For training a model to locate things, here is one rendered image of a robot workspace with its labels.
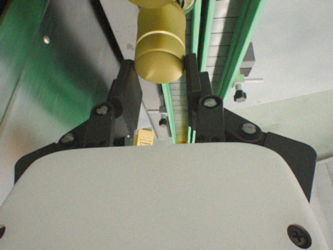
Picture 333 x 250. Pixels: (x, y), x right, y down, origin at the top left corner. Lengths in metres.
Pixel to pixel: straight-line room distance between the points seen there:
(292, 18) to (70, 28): 0.58
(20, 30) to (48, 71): 0.10
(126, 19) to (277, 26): 0.44
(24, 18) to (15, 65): 0.04
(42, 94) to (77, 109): 0.08
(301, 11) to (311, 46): 0.16
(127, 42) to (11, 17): 0.34
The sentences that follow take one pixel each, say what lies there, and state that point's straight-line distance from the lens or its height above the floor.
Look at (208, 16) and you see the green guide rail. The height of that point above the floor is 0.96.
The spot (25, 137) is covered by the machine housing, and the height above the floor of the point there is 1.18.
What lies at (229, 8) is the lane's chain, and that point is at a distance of 0.46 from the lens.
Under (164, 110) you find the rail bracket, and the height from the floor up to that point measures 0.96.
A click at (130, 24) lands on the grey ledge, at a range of 0.48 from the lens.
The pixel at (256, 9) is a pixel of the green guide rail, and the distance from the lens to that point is 0.37.
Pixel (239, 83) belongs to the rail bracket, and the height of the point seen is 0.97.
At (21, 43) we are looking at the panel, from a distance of 0.21.
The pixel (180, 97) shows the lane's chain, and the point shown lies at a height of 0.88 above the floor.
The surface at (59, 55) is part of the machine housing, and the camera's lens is 0.33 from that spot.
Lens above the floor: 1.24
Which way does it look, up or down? 22 degrees down
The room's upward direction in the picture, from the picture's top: 178 degrees counter-clockwise
